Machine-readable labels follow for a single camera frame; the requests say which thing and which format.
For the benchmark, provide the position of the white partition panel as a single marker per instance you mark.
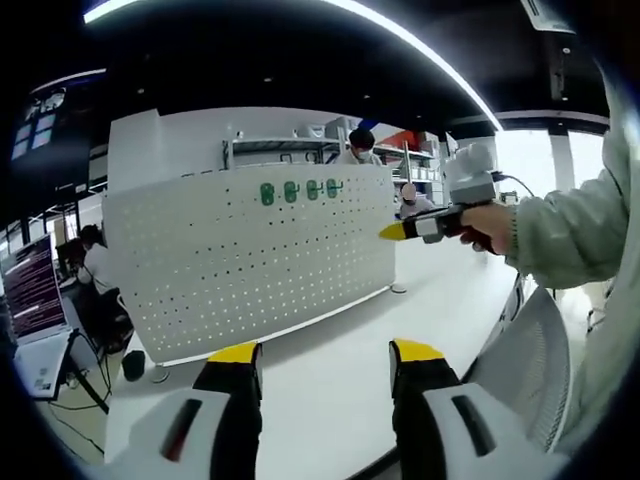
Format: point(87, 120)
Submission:
point(170, 150)

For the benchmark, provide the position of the white mesh chair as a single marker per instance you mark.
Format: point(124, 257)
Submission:
point(530, 360)

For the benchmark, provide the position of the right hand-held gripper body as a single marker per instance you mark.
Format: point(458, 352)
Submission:
point(470, 187)

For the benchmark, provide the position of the white perforated mounting plate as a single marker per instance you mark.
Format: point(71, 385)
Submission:
point(250, 270)

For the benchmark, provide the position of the ceiling air conditioner vent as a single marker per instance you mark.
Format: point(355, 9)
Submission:
point(545, 15)

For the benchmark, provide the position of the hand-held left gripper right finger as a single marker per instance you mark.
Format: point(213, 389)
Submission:
point(420, 395)

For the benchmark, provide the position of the large black wall monitor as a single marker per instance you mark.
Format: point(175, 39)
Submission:
point(50, 155)

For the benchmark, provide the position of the person's torso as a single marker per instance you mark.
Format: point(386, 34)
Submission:
point(610, 325)

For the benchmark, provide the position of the black container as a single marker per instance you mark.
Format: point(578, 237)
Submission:
point(133, 365)

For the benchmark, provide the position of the green hook assembly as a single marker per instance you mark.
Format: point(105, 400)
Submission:
point(313, 190)
point(290, 192)
point(266, 194)
point(332, 188)

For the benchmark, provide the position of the computer monitor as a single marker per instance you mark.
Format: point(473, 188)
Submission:
point(35, 290)

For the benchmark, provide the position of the ceiling light strip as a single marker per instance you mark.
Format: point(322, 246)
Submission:
point(105, 11)

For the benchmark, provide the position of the metal storage shelf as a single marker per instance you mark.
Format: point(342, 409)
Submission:
point(270, 145)

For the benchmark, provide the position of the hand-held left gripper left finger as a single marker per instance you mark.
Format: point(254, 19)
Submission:
point(230, 395)

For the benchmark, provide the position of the person's right hand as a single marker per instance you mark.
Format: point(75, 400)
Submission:
point(492, 222)

